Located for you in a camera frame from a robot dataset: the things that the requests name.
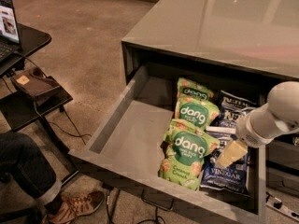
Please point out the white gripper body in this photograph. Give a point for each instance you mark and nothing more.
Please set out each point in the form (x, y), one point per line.
(247, 132)

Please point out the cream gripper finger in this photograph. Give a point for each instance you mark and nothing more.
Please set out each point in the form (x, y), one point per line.
(233, 151)

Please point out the blue kettle chip bag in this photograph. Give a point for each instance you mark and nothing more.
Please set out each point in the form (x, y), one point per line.
(229, 117)
(232, 178)
(230, 101)

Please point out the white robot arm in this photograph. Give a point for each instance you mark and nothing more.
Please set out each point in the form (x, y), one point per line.
(278, 116)

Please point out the front green dang chip bag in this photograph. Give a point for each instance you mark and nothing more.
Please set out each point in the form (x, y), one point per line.
(185, 148)

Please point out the green dang chip bag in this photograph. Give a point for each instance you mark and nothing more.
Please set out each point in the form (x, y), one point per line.
(185, 148)
(199, 113)
(191, 88)

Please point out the middle green dang chip bag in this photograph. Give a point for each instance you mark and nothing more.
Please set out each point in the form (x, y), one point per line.
(199, 113)

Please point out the rear green dang chip bag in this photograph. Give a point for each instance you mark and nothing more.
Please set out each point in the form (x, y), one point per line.
(191, 88)

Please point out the grey counter cabinet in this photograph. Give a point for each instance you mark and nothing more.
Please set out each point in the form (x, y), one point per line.
(256, 39)

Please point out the open grey top drawer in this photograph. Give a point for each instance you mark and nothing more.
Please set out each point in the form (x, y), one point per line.
(125, 151)

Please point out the white power strip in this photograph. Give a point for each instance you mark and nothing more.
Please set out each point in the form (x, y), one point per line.
(277, 205)

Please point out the brown laced shoe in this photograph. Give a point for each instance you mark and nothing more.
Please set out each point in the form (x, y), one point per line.
(74, 207)

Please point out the black two-tier desk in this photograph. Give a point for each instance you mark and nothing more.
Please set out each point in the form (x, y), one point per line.
(18, 109)

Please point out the dark brown pouch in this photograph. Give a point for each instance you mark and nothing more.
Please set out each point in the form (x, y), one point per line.
(36, 85)

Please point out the person leg in jeans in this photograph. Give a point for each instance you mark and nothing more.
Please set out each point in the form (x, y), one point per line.
(21, 157)

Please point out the open laptop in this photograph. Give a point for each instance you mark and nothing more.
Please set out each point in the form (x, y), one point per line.
(10, 40)

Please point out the black drawer handle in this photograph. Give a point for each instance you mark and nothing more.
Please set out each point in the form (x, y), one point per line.
(158, 199)

